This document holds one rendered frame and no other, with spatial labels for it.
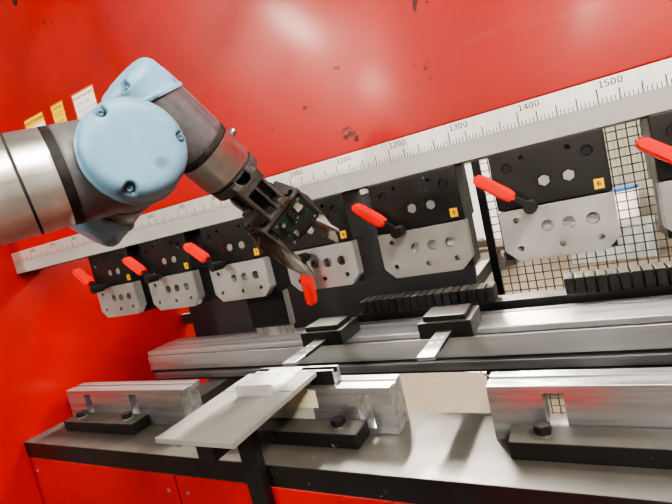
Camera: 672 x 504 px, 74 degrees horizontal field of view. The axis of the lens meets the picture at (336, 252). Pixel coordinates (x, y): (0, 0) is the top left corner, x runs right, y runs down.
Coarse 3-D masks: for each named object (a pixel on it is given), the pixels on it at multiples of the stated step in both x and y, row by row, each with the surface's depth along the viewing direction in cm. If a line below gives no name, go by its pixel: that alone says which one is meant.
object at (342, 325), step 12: (312, 324) 117; (324, 324) 114; (336, 324) 112; (348, 324) 114; (312, 336) 114; (324, 336) 113; (336, 336) 111; (348, 336) 113; (312, 348) 107; (288, 360) 102; (300, 360) 101
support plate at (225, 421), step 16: (240, 384) 95; (288, 384) 88; (304, 384) 88; (224, 400) 88; (240, 400) 86; (256, 400) 84; (272, 400) 82; (288, 400) 83; (192, 416) 83; (208, 416) 82; (224, 416) 80; (240, 416) 78; (256, 416) 77; (176, 432) 78; (192, 432) 76; (208, 432) 75; (224, 432) 74; (240, 432) 72; (224, 448) 70
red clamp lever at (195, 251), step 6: (186, 246) 93; (192, 246) 93; (192, 252) 93; (198, 252) 92; (204, 252) 93; (198, 258) 92; (204, 258) 92; (210, 258) 93; (210, 264) 90; (216, 264) 91; (222, 264) 92; (210, 270) 91; (216, 270) 91
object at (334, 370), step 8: (264, 368) 102; (272, 368) 100; (304, 368) 96; (312, 368) 95; (320, 368) 94; (328, 368) 93; (336, 368) 92; (320, 376) 92; (328, 376) 91; (336, 376) 92; (312, 384) 93; (320, 384) 92; (328, 384) 91
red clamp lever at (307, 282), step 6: (306, 252) 83; (306, 258) 82; (306, 264) 82; (300, 276) 82; (306, 276) 81; (312, 276) 83; (306, 282) 81; (312, 282) 82; (306, 288) 81; (312, 288) 82; (306, 294) 82; (312, 294) 82; (306, 300) 82; (312, 300) 82
